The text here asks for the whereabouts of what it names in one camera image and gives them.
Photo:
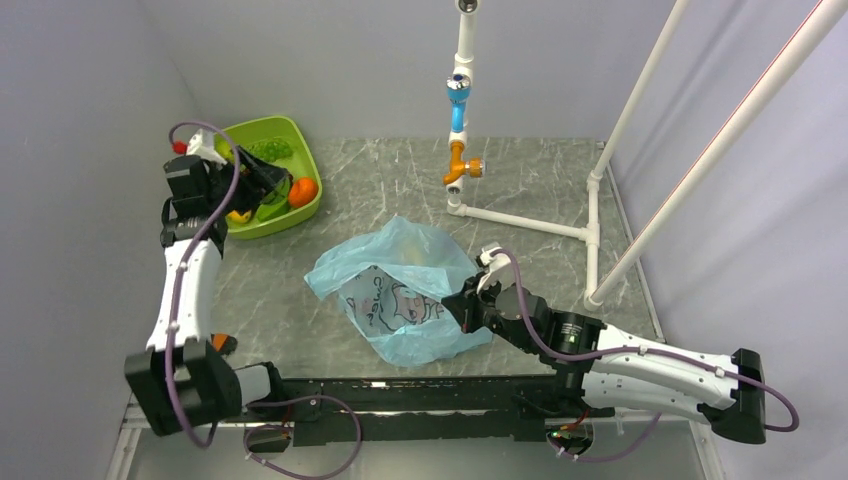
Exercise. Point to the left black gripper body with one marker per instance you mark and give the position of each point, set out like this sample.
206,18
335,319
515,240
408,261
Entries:
248,189

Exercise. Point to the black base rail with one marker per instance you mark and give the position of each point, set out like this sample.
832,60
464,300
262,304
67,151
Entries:
332,410

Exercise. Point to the orange black small object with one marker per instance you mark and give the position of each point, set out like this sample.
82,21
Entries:
224,344

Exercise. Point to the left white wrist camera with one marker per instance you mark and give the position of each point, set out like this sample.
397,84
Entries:
202,144

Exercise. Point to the white pvc pipe frame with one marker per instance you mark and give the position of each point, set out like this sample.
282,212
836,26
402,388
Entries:
767,228

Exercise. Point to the orange fake mango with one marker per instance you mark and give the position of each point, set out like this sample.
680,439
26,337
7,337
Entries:
239,218

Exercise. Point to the green fake fruit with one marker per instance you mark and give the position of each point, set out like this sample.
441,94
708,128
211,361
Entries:
279,206

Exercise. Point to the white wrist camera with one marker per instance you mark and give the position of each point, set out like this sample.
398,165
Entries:
202,144
496,268

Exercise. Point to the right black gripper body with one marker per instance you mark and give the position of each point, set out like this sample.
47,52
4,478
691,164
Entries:
483,310

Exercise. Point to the green fake grapes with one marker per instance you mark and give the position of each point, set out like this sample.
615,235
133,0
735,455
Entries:
271,150

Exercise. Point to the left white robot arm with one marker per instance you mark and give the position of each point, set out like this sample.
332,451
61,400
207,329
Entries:
181,379

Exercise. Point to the green plastic tray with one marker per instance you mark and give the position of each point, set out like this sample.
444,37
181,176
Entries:
301,164

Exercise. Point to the orange fake fruit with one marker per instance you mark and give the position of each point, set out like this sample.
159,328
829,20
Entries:
302,192

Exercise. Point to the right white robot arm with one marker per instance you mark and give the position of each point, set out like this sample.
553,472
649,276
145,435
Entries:
599,366

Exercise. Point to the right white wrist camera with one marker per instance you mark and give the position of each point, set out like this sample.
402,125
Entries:
496,268

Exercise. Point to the green fake pear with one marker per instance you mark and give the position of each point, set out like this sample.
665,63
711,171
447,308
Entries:
223,149

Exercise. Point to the blue printed plastic bag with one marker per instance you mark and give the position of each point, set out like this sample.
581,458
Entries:
390,284

